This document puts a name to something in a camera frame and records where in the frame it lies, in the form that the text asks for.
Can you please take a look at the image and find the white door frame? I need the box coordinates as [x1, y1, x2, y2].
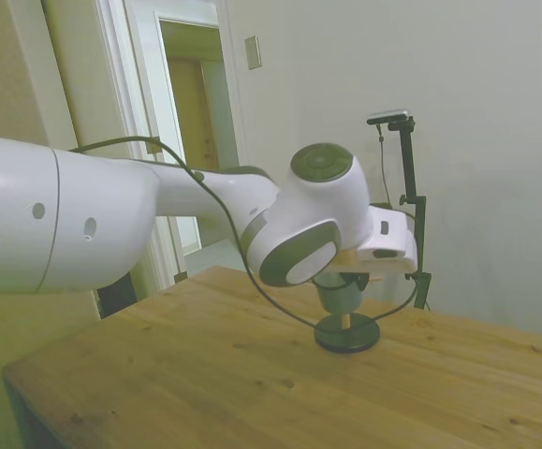
[95, 0, 249, 292]

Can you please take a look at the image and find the brown wooden door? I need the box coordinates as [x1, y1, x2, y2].
[167, 55, 223, 172]

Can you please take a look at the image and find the dark box under table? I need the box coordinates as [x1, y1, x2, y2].
[95, 272, 139, 321]

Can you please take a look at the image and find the thin camera cable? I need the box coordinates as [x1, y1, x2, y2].
[376, 123, 394, 207]

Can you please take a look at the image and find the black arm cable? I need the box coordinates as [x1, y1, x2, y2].
[67, 135, 419, 329]

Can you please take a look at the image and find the black clamp camera stand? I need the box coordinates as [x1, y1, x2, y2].
[387, 117, 433, 311]

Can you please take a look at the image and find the blue enamel mug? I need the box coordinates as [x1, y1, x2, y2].
[315, 271, 366, 313]

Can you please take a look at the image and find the beige wall switch plate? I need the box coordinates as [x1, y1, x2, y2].
[244, 36, 263, 71]

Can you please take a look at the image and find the black exterior camera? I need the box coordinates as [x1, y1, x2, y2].
[366, 109, 413, 126]

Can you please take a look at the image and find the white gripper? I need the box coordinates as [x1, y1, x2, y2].
[355, 204, 420, 275]

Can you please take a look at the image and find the wooden mug tree black base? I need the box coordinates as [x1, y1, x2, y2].
[314, 250, 384, 354]

